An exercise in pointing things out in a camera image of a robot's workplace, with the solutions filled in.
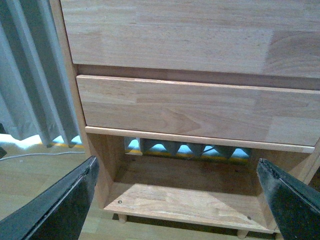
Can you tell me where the wooden lower drawer front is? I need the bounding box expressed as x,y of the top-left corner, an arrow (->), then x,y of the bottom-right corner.
76,75 -> 320,147

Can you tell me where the wooden shelf cabinet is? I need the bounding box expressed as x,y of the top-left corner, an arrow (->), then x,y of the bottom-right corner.
49,0 -> 320,239

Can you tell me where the wooden drawer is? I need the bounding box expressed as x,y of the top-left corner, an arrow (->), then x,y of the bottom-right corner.
61,0 -> 320,78
76,75 -> 320,147

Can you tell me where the grey curtain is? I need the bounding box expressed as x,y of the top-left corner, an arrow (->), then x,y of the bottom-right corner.
0,0 -> 80,145

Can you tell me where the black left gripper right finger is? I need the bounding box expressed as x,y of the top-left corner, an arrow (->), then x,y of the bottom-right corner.
256,158 -> 320,240

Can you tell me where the white cable on floor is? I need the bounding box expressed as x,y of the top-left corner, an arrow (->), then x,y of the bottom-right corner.
0,151 -> 86,161

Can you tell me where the wooden upper drawer front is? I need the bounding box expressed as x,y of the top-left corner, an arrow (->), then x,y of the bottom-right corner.
61,0 -> 320,78

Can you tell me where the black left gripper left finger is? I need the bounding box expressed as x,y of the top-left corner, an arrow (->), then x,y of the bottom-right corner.
0,156 -> 100,240

